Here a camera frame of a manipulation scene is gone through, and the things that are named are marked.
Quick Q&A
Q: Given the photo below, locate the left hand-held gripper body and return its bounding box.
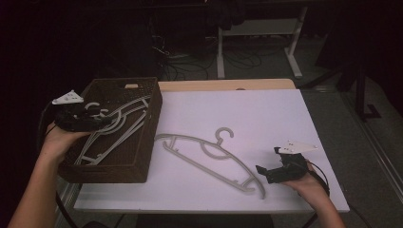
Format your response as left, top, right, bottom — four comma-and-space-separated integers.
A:
51, 89, 97, 133

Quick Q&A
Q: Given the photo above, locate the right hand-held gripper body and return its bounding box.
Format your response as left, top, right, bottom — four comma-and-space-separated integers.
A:
267, 140, 318, 184

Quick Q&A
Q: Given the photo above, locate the grey plastic clothes hanger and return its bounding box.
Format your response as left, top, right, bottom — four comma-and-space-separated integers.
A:
74, 101, 150, 166
154, 126, 267, 200
84, 94, 151, 136

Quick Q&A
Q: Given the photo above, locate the brown woven basket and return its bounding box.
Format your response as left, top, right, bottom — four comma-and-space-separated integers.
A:
57, 76, 163, 184

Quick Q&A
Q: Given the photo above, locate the person's left hand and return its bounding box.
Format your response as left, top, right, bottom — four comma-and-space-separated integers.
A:
40, 125, 93, 166

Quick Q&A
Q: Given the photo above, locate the person's right hand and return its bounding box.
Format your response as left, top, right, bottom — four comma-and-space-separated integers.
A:
280, 161, 331, 203

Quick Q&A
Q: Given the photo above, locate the white board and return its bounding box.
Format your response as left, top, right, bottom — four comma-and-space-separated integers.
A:
73, 89, 351, 214

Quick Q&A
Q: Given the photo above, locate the black metal stand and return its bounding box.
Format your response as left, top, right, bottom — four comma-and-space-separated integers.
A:
300, 58, 382, 123

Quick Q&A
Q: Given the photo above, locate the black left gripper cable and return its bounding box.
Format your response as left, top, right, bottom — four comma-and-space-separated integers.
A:
37, 101, 80, 228

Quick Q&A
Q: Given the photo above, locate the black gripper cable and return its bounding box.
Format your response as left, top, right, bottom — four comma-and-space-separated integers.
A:
300, 160, 331, 228
37, 101, 80, 228

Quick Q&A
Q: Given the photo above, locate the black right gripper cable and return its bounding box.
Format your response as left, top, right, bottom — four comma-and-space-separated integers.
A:
300, 160, 331, 228

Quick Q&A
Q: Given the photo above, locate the tangle of black floor cables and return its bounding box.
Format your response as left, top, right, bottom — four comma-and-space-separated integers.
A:
151, 34, 264, 82

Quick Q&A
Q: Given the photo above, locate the white desk frame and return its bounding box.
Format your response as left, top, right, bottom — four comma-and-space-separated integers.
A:
217, 6, 309, 80

